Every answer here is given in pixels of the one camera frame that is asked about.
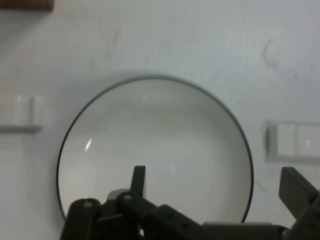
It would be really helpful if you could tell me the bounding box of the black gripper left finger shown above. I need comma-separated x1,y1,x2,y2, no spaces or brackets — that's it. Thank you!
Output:
59,165,218,240

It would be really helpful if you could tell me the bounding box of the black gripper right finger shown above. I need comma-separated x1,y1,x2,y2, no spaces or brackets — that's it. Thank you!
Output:
278,166,320,240

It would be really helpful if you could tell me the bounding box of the long white block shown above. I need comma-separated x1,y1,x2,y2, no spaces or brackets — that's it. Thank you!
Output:
264,121,320,163

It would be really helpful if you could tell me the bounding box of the white plate with black rim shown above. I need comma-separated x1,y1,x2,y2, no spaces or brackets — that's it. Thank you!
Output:
56,74,255,224

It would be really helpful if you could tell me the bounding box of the small white block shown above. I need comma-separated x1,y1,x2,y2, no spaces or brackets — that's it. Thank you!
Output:
0,94,47,134

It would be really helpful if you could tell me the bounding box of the dark wooden drawer cabinet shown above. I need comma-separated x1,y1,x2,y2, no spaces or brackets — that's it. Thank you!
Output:
0,0,55,11

